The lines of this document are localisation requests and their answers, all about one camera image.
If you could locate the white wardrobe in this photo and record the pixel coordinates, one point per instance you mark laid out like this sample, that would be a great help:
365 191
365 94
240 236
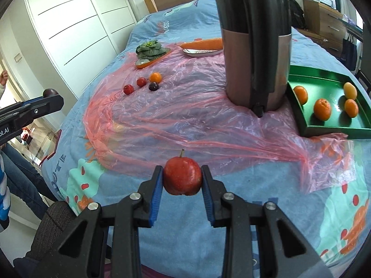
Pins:
72 20

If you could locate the small mandarin orange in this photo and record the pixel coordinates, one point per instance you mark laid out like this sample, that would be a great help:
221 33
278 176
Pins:
155 77

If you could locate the carrot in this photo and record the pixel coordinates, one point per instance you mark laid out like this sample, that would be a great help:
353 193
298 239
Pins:
203 44

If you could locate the green tray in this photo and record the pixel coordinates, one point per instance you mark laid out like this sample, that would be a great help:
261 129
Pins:
333 123

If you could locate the black backpack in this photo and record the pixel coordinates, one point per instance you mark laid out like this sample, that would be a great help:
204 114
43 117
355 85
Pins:
297 13

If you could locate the white frame desk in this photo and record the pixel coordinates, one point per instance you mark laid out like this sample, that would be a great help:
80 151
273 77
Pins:
352 26

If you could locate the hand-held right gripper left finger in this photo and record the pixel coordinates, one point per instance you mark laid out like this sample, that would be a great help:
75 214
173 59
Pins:
155 192

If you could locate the pink plastic sheet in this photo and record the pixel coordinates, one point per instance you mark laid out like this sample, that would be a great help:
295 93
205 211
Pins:
174 121

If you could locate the yellow round pear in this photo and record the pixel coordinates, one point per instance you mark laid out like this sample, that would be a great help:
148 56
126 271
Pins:
349 89

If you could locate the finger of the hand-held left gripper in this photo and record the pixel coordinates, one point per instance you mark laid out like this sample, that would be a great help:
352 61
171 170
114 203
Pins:
47 104

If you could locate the blue white striped garment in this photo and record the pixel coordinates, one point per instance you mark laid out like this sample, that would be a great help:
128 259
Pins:
4 194

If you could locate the wall switch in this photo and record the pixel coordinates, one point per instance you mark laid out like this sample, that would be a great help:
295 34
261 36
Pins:
18 57

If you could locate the person's jeans leg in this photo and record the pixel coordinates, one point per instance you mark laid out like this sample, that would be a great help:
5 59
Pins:
26 179

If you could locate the green bok choy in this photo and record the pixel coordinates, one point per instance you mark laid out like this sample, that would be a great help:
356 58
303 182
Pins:
150 50

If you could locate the white oval plate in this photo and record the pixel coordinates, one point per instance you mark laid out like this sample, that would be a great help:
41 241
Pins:
200 53

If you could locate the dark woven fabric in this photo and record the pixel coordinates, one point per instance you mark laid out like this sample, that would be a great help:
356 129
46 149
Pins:
49 228

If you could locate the large orange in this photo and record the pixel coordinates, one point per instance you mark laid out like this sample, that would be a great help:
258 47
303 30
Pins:
351 108
300 95
322 109

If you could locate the copper and black kettle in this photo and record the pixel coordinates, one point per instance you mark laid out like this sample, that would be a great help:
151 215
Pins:
240 63

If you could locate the wooden drawer cabinet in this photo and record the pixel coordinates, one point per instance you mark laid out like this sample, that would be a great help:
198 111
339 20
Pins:
324 23

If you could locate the orange oval plate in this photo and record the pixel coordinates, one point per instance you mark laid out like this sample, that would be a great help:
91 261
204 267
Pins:
145 64

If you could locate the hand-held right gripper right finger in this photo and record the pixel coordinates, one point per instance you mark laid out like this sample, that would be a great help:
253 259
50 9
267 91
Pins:
207 195

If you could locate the dark purple plum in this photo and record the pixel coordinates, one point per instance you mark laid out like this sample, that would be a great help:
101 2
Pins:
49 92
153 87

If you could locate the dark tote bag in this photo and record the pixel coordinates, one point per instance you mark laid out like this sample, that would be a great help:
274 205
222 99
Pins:
349 53

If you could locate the small red apple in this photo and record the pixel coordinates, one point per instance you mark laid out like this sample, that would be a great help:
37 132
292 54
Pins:
128 89
182 176
141 82

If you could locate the blue printed bedsheet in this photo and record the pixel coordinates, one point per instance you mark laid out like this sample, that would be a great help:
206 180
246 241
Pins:
174 29

